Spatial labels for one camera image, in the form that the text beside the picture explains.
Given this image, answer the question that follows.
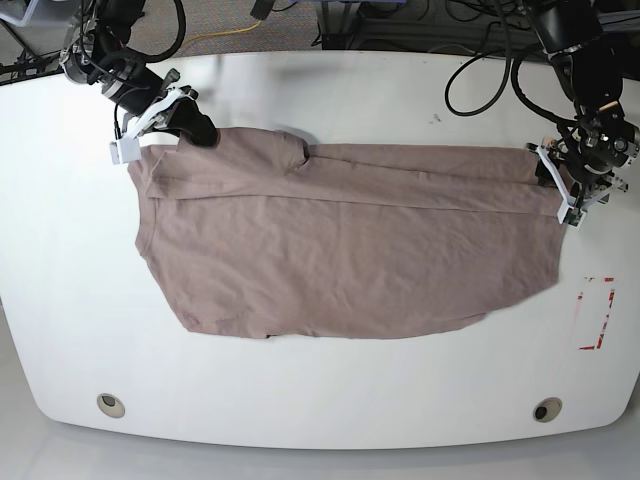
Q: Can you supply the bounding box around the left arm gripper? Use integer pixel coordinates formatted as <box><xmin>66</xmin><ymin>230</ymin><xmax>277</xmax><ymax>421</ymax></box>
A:
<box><xmin>526</xmin><ymin>129</ymin><xmax>639</xmax><ymax>214</ymax></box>

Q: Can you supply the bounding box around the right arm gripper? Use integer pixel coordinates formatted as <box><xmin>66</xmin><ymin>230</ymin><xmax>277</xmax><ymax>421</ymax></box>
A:
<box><xmin>102</xmin><ymin>69</ymin><xmax>219</xmax><ymax>147</ymax></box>

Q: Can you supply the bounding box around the mauve T-shirt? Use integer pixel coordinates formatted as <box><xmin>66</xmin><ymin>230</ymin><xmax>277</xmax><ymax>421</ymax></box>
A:
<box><xmin>128</xmin><ymin>128</ymin><xmax>565</xmax><ymax>339</ymax></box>

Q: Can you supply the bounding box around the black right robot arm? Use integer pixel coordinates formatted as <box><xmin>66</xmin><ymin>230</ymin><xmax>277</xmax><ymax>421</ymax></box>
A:
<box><xmin>60</xmin><ymin>1</ymin><xmax>218</xmax><ymax>147</ymax></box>

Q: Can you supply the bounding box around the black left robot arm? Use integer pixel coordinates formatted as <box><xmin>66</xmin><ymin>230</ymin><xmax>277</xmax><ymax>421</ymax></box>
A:
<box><xmin>493</xmin><ymin>1</ymin><xmax>639</xmax><ymax>227</ymax></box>

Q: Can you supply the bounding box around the red tape rectangle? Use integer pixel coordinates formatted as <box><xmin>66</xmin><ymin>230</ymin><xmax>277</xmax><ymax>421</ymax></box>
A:
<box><xmin>573</xmin><ymin>277</ymin><xmax>617</xmax><ymax>351</ymax></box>

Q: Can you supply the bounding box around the right table grommet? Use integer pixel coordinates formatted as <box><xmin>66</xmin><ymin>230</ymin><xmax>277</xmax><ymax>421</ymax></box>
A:
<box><xmin>533</xmin><ymin>397</ymin><xmax>563</xmax><ymax>423</ymax></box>

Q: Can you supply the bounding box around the table grommet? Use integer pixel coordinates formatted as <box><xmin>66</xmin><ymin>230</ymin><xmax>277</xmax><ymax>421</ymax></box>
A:
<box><xmin>96</xmin><ymin>393</ymin><xmax>126</xmax><ymax>419</ymax></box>
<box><xmin>533</xmin><ymin>397</ymin><xmax>563</xmax><ymax>423</ymax></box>

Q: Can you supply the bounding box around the left table grommet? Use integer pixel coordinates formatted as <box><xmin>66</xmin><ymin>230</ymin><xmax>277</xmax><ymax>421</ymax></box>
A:
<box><xmin>96</xmin><ymin>393</ymin><xmax>126</xmax><ymax>419</ymax></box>

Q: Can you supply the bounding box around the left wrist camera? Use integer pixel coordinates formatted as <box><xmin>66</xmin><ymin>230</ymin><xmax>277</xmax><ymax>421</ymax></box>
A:
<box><xmin>557</xmin><ymin>203</ymin><xmax>586</xmax><ymax>229</ymax></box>

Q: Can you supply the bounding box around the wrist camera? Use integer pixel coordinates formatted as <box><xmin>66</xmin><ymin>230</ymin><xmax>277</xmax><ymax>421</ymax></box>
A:
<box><xmin>109</xmin><ymin>138</ymin><xmax>142</xmax><ymax>165</ymax></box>
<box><xmin>557</xmin><ymin>203</ymin><xmax>586</xmax><ymax>229</ymax></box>

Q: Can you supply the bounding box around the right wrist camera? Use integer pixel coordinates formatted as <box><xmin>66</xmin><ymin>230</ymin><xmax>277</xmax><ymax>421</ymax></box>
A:
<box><xmin>109</xmin><ymin>138</ymin><xmax>142</xmax><ymax>165</ymax></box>

